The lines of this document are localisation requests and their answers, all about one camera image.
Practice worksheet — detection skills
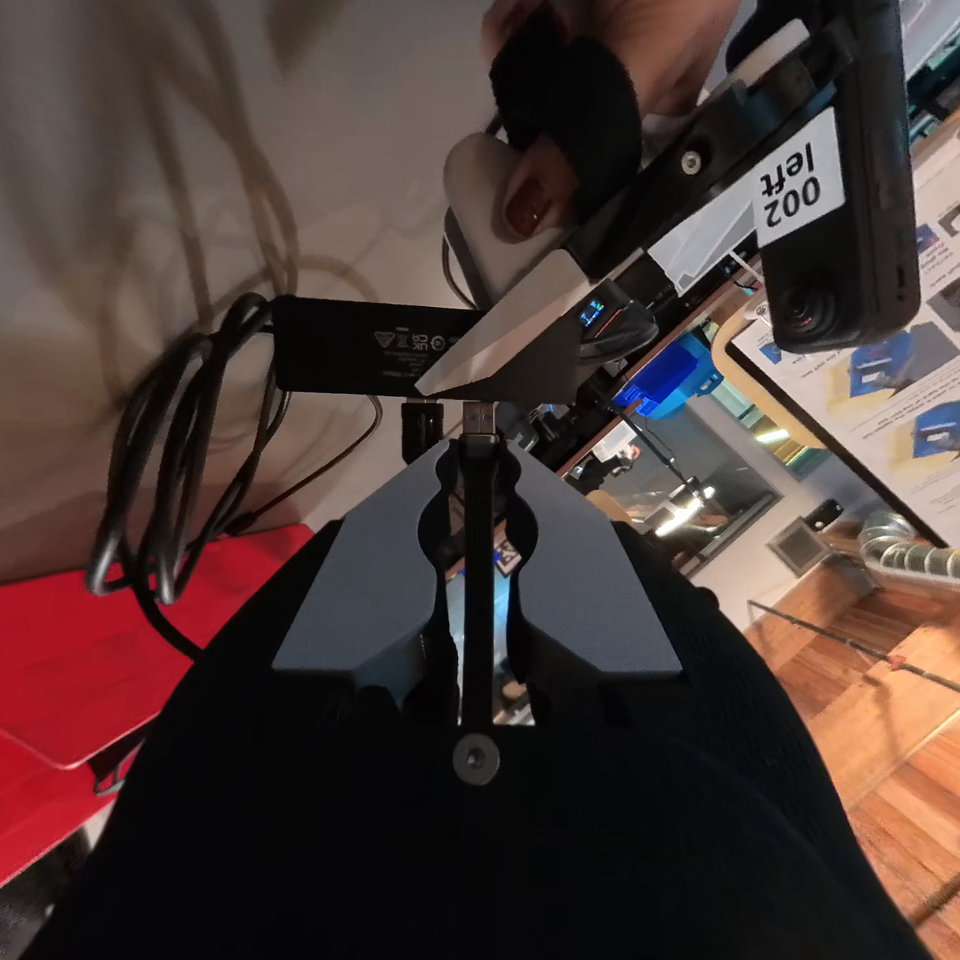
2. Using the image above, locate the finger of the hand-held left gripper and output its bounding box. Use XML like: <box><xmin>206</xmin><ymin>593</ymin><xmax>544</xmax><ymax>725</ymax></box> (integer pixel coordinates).
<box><xmin>414</xmin><ymin>251</ymin><xmax>605</xmax><ymax>402</ymax></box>

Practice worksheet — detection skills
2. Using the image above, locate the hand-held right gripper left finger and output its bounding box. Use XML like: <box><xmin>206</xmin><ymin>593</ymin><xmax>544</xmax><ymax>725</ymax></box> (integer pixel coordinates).
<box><xmin>271</xmin><ymin>441</ymin><xmax>460</xmax><ymax>710</ymax></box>

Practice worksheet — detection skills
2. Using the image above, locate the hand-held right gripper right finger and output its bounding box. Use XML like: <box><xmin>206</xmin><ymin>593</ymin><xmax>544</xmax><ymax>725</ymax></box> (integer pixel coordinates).
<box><xmin>495</xmin><ymin>441</ymin><xmax>684</xmax><ymax>710</ymax></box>

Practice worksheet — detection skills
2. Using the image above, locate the black slim usb hub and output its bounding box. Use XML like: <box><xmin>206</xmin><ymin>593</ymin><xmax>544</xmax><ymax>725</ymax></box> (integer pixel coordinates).
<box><xmin>270</xmin><ymin>294</ymin><xmax>485</xmax><ymax>396</ymax></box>

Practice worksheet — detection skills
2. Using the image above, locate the red plastic bin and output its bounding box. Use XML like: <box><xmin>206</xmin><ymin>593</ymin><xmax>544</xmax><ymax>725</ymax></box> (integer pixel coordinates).
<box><xmin>0</xmin><ymin>523</ymin><xmax>318</xmax><ymax>888</ymax></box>

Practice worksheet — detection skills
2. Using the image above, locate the person's left hand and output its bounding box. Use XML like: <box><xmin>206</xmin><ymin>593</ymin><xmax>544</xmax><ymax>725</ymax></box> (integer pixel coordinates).
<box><xmin>480</xmin><ymin>0</ymin><xmax>747</xmax><ymax>241</ymax></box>

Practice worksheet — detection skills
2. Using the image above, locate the black device with screen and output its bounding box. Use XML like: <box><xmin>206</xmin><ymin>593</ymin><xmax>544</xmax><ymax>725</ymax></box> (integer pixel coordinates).
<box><xmin>576</xmin><ymin>294</ymin><xmax>661</xmax><ymax>363</ymax></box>

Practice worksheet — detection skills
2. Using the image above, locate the blue storage bin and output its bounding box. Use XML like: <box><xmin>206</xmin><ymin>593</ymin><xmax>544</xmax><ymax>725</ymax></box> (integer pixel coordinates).
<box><xmin>611</xmin><ymin>332</ymin><xmax>726</xmax><ymax>421</ymax></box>

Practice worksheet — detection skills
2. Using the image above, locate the framed sign board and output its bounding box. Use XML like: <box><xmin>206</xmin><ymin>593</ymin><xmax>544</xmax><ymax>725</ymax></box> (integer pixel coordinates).
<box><xmin>711</xmin><ymin>112</ymin><xmax>960</xmax><ymax>550</ymax></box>

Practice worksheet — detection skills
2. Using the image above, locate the white wall vent grille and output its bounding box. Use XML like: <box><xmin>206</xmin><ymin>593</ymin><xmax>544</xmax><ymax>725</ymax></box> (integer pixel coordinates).
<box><xmin>767</xmin><ymin>519</ymin><xmax>835</xmax><ymax>577</ymax></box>

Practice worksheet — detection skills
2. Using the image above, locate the silver ventilation duct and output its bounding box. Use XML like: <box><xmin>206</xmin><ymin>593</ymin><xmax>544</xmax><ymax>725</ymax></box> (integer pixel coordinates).
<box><xmin>857</xmin><ymin>508</ymin><xmax>960</xmax><ymax>588</ymax></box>

